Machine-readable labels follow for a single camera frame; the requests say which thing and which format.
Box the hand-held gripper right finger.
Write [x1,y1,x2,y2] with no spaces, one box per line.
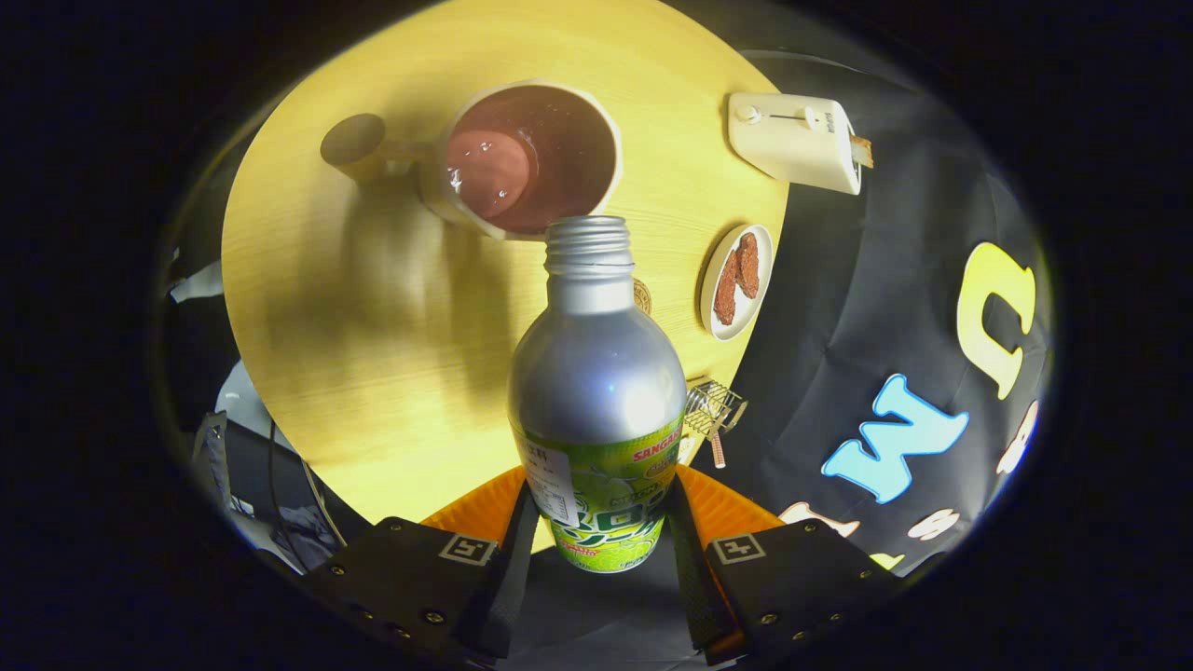
[666,464,903,667]

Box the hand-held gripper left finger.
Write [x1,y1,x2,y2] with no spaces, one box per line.
[308,466,543,664]

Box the silver juice bottle green label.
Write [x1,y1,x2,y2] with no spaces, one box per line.
[506,216,688,574]

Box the wooden cup with handle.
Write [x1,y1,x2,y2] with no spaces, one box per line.
[320,79,624,241]

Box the wooden table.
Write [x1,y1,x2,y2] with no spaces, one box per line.
[221,0,791,551]

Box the black backdrop cloth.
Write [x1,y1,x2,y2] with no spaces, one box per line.
[708,51,1054,574]

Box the white round plate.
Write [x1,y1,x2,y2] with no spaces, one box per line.
[699,224,775,341]

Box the brown sausage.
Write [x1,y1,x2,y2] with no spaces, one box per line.
[713,252,739,327]
[734,233,761,299]

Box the white toaster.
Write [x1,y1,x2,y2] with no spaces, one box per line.
[727,91,863,196]

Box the thin cable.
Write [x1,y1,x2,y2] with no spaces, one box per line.
[300,459,348,548]

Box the metal wire holder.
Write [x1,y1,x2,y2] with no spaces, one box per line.
[683,379,748,439]

